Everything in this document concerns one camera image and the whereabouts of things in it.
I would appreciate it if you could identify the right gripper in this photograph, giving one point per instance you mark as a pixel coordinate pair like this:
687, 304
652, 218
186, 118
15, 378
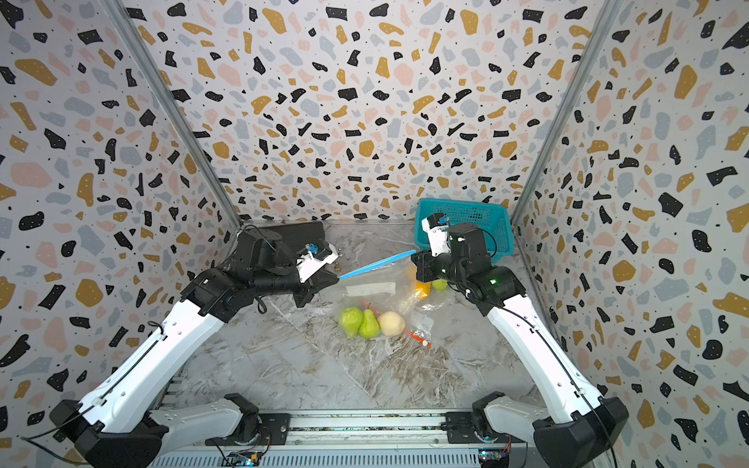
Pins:
425, 265

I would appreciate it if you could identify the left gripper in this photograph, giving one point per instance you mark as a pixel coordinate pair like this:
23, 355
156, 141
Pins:
313, 285

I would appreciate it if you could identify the green apple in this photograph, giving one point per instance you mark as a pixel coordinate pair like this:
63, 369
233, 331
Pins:
350, 320

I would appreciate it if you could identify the clear blue zip-top bag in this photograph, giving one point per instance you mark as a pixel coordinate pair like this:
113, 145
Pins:
389, 285

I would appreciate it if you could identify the beige round fruit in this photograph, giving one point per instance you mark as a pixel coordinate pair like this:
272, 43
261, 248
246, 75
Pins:
391, 323

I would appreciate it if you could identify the green pear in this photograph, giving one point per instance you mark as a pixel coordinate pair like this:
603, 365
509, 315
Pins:
369, 328

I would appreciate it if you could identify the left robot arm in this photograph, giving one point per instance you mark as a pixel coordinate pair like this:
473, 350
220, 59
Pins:
115, 426

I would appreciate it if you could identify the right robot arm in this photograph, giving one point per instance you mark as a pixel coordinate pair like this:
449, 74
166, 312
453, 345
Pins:
577, 424

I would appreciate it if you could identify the clear red zip-top bag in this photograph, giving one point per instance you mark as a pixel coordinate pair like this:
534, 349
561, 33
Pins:
418, 326

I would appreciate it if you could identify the green lime fruit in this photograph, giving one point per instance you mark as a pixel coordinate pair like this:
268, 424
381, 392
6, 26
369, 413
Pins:
439, 285

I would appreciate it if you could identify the orange fruit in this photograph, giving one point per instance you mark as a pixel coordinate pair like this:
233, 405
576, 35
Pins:
421, 290

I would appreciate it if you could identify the black briefcase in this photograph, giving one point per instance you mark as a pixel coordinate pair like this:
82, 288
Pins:
297, 235

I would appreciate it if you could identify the teal plastic basket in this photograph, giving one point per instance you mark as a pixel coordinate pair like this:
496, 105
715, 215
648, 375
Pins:
494, 219

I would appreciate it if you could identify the green circuit board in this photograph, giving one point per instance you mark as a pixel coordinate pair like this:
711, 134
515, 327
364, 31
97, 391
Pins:
242, 459

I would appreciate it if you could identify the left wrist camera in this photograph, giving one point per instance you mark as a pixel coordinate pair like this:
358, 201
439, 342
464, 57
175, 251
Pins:
314, 257

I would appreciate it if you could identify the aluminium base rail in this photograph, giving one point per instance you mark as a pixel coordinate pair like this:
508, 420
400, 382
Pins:
391, 438

